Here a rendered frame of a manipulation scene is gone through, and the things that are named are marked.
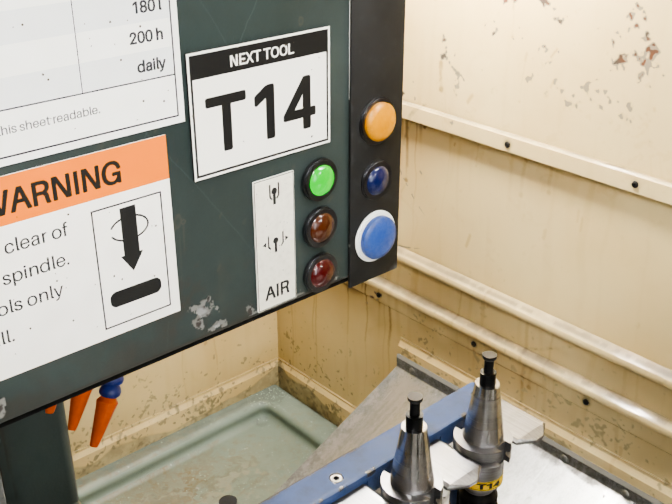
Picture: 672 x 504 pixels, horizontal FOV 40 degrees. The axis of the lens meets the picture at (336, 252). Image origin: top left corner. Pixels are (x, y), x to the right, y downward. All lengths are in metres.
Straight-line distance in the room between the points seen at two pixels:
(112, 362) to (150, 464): 1.47
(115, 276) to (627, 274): 1.00
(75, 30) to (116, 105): 0.04
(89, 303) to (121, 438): 1.48
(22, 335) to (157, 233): 0.09
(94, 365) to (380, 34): 0.26
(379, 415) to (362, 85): 1.23
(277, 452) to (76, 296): 1.56
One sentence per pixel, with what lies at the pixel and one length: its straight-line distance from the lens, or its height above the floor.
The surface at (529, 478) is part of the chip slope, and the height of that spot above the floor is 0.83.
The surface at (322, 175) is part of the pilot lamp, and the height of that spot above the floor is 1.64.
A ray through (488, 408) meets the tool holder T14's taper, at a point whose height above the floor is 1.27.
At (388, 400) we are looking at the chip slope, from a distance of 1.76.
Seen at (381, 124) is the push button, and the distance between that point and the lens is 0.58.
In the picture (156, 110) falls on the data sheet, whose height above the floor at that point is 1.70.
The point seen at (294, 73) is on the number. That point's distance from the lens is 0.53.
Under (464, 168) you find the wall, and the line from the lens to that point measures 1.53.
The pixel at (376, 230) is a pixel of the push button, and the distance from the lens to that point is 0.60.
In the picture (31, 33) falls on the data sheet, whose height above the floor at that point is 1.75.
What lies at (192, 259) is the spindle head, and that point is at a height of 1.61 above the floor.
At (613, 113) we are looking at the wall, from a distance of 1.33.
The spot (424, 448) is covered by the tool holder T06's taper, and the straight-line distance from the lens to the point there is 0.92.
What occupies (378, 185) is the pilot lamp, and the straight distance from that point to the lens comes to 0.60.
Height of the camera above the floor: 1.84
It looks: 26 degrees down
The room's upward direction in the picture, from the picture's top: straight up
